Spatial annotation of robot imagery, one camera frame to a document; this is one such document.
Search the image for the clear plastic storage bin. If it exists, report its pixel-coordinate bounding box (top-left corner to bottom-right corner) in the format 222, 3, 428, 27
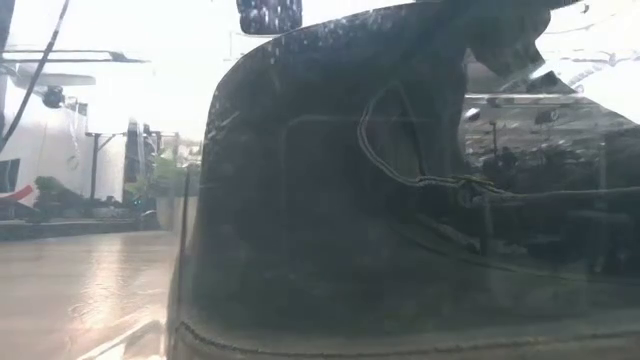
163, 0, 640, 360

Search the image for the leafy green plant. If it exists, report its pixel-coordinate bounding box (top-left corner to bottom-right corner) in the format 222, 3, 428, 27
148, 153, 201, 198

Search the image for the black hanging cable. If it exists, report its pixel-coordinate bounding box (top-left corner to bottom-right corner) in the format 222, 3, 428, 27
0, 0, 72, 153

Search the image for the black support post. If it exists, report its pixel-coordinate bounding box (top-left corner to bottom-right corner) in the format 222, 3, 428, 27
83, 130, 117, 200

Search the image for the white planter box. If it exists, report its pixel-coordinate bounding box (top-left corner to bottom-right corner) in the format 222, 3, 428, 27
154, 194, 200, 232

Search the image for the dark upright panel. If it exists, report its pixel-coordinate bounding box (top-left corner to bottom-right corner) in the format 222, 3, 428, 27
123, 118, 157, 184

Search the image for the black table edge rail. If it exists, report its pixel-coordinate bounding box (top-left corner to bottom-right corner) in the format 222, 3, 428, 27
0, 217, 162, 242

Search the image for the black hanging ceiling lamp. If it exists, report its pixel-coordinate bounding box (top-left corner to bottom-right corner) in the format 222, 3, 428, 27
41, 84, 67, 110

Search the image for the dark hat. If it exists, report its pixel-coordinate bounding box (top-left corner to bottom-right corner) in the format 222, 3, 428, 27
167, 0, 640, 360

